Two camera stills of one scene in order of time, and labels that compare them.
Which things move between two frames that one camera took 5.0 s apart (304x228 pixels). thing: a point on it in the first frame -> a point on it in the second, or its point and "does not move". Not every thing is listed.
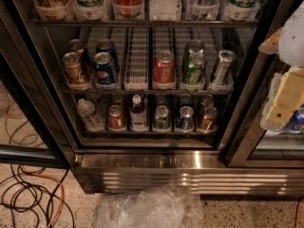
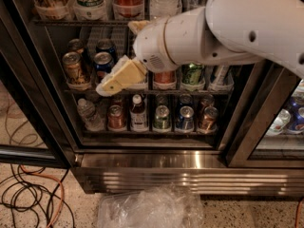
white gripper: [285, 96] -> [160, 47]
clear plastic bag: [153, 206] does not move
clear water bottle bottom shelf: [91, 120] does not move
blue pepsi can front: [104, 67] does not move
